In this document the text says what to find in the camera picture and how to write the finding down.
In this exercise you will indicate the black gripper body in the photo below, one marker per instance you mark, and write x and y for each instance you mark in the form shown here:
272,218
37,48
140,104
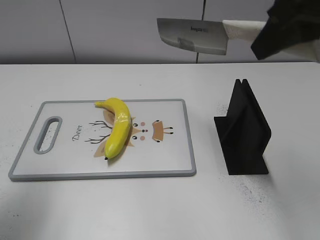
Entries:
290,23

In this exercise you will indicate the white handled cleaver knife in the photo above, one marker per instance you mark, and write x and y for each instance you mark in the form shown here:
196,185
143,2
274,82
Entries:
207,37

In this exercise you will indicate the yellow plastic banana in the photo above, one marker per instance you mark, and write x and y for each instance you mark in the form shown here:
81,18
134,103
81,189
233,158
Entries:
121,126

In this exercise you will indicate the black knife stand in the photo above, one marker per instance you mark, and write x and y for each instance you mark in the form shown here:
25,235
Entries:
243,133

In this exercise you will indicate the white deer cutting board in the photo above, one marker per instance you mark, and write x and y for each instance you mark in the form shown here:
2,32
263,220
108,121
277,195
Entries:
67,138

